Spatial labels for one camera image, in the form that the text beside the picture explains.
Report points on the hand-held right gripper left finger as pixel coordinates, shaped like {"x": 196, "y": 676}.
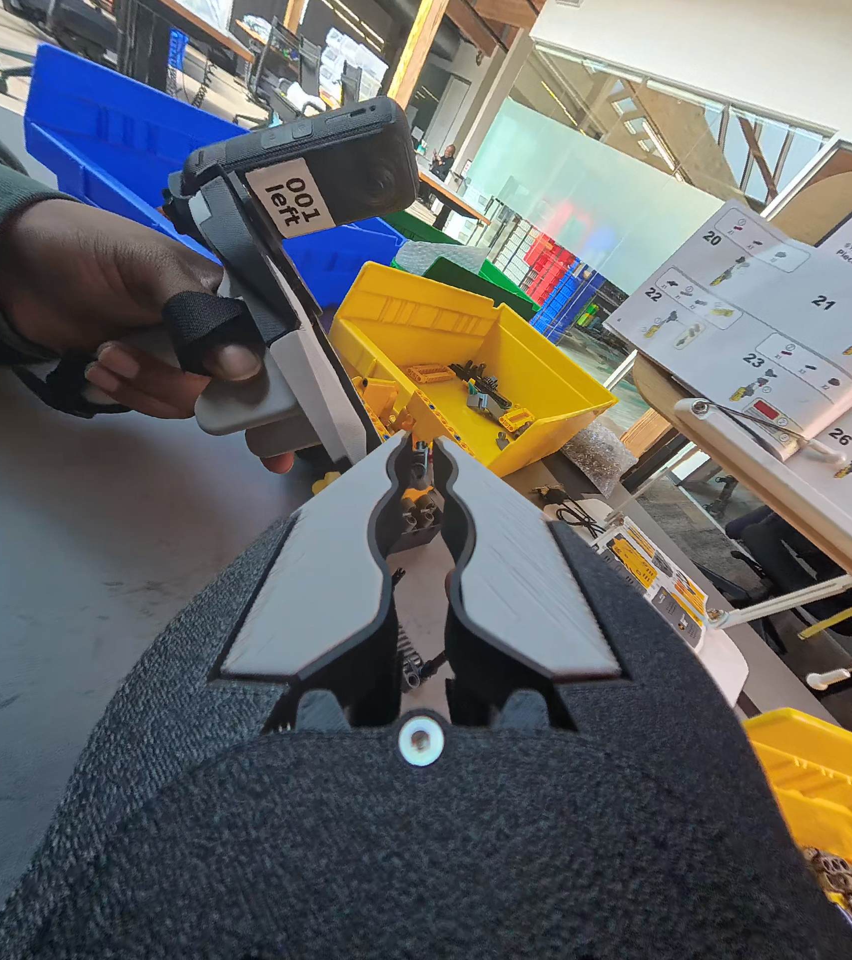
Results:
{"x": 306, "y": 592}

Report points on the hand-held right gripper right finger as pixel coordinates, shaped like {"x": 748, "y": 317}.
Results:
{"x": 531, "y": 592}

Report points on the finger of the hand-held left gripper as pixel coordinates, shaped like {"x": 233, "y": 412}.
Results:
{"x": 321, "y": 390}

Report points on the orange lego beam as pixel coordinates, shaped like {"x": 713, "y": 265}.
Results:
{"x": 429, "y": 373}

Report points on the grey grille yellow lego subassembly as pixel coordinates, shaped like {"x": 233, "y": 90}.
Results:
{"x": 407, "y": 660}

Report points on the yellow black lego robot build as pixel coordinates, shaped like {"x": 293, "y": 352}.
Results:
{"x": 418, "y": 517}

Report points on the bundle of black lego parts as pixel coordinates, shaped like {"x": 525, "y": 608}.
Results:
{"x": 467, "y": 370}

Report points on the grey green lego piece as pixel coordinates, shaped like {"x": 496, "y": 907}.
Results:
{"x": 480, "y": 397}

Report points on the yellow plastic parts bin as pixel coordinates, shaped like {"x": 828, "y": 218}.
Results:
{"x": 411, "y": 315}
{"x": 808, "y": 765}

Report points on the green plastic bin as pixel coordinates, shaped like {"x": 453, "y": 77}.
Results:
{"x": 414, "y": 225}
{"x": 471, "y": 281}

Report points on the clear plastic bag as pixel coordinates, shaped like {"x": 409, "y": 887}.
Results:
{"x": 598, "y": 457}

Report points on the bubble wrap sheet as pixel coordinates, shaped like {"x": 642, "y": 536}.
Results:
{"x": 441, "y": 256}

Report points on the white instruction booklet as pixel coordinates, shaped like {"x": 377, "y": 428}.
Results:
{"x": 725, "y": 660}

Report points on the blue plastic bin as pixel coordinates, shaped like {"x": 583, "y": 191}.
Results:
{"x": 96, "y": 127}

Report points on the black office chair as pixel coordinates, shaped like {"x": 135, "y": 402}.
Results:
{"x": 778, "y": 555}
{"x": 73, "y": 30}

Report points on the shelf of coloured storage bins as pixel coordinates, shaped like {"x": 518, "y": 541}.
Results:
{"x": 553, "y": 262}

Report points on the open instruction manual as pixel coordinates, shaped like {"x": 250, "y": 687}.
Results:
{"x": 770, "y": 300}

